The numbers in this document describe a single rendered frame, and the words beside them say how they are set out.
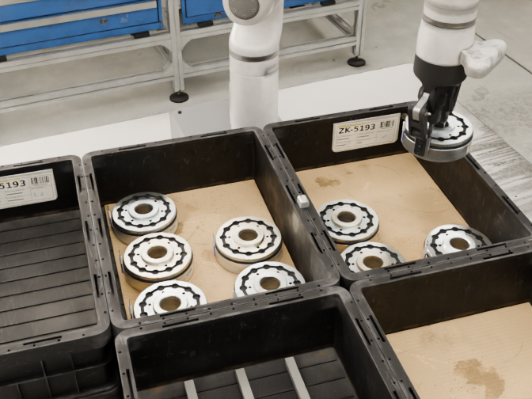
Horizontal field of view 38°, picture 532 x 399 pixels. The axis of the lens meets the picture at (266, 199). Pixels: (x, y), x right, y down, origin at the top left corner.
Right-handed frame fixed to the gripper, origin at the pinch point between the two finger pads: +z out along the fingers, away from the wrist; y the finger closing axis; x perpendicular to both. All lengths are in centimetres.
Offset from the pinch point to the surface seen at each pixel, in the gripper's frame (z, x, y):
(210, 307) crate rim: 7.0, -9.5, 40.5
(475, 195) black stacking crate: 11.0, 7.0, -5.5
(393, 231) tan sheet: 16.9, -2.3, 3.1
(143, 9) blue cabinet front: 60, -161, -106
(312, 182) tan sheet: 17.1, -20.0, -0.6
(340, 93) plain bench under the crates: 30, -42, -50
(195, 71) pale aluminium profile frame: 90, -149, -121
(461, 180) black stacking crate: 11.2, 3.4, -8.4
